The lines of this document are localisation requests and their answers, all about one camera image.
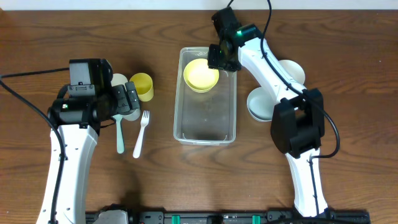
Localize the white plastic bowl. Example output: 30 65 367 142
279 60 305 85

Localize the yellow plastic cup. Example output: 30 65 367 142
129 73 154 102

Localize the white plastic fork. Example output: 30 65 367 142
132 110 150 159

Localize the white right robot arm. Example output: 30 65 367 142
208 23 328 217

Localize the white plastic cup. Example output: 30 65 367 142
111 73 141 121

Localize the yellow plastic bowl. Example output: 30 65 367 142
183 58 220 93

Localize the clear plastic container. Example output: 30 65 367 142
174 47 237 146

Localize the light green plastic spoon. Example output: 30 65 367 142
113 114 124 154

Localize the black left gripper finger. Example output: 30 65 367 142
112 85 130 114
125 82 140 110

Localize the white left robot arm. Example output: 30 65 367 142
37 82 139 223

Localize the light blue plastic bowl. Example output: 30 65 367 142
246 87 274 122

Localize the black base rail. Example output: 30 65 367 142
86 204 371 224

